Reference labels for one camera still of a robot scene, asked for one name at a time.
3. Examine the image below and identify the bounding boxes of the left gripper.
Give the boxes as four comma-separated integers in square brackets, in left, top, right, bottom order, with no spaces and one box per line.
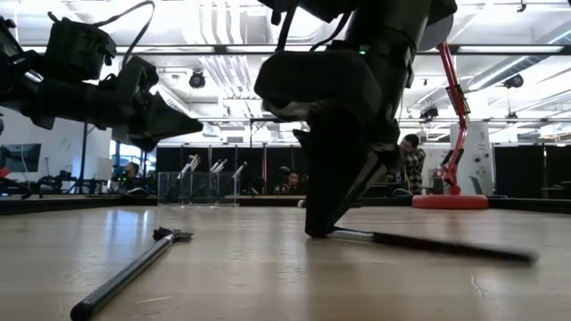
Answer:
[17,57,204,152]

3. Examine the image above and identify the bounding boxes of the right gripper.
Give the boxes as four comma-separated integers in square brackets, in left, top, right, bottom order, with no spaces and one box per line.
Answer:
[253,44,414,237]

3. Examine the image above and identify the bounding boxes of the thick black flat-ferrule brush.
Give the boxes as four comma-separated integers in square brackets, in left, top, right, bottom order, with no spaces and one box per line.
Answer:
[329,226,540,265]

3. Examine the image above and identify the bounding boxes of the fan-head makeup brush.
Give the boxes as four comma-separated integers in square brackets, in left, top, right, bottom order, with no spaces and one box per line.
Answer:
[70,226,194,321]

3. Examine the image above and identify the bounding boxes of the black ceiling spotlight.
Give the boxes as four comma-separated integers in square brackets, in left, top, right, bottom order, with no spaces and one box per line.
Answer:
[188,70,207,90]
[503,73,525,90]
[418,104,441,122]

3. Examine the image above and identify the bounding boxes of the person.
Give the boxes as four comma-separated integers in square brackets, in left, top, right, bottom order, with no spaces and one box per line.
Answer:
[398,133,427,196]
[116,160,155,196]
[276,166,301,195]

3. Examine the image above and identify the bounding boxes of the clear acrylic organizer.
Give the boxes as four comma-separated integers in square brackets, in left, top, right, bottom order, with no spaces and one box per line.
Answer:
[157,171,243,207]

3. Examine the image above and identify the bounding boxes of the black partition panels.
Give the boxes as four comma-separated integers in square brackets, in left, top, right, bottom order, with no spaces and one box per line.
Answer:
[154,145,313,196]
[493,144,571,201]

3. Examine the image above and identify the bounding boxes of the white pillar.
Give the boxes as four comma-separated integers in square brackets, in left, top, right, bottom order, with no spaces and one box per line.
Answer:
[449,122,494,197]

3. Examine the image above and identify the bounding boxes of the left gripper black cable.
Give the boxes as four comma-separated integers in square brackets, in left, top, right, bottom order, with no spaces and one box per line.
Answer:
[91,0,157,70]

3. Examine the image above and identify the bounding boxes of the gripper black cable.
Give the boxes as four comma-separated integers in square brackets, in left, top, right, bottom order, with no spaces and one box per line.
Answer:
[91,0,157,70]
[274,4,299,54]

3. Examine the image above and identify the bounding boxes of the black metal gantry frame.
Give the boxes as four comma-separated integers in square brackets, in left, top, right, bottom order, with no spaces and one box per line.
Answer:
[78,122,153,196]
[248,117,313,148]

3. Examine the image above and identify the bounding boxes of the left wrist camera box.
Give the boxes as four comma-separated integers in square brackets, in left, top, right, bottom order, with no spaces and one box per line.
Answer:
[44,16,118,82]

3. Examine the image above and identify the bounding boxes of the black aluminium table frame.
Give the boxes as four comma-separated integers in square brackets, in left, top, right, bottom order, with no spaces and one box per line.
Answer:
[0,193,571,216]

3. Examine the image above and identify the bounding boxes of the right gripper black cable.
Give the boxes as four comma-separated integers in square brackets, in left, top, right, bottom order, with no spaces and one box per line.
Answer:
[274,4,299,54]

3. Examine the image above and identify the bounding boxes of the wall-mounted screen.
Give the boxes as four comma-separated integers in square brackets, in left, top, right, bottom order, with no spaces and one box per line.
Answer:
[0,143,43,174]

